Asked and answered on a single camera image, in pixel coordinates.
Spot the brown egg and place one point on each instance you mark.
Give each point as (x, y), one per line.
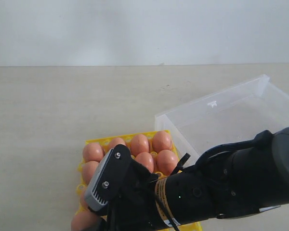
(161, 141)
(147, 160)
(84, 220)
(93, 152)
(83, 199)
(166, 161)
(88, 170)
(114, 142)

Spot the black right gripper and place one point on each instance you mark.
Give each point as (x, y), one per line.
(133, 205)

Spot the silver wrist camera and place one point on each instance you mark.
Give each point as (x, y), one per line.
(116, 172)

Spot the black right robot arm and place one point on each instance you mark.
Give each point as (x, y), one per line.
(228, 181)

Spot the yellow plastic egg tray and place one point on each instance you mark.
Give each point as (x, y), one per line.
(127, 138)

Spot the clear plastic bin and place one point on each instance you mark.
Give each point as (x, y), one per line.
(235, 114)

